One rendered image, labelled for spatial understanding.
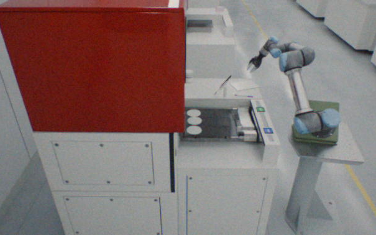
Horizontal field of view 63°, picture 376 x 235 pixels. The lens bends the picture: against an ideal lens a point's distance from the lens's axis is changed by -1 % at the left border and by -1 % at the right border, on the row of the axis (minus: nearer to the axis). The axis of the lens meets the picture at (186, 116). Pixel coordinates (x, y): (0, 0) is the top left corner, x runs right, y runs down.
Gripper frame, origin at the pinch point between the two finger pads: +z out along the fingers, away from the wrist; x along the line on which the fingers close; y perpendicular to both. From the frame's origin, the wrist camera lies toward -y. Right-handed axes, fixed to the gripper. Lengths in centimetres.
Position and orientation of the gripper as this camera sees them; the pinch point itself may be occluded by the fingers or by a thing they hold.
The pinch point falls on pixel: (249, 69)
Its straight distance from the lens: 274.1
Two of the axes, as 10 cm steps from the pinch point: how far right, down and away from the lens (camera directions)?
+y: -3.7, 4.8, -8.0
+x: 8.0, 5.9, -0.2
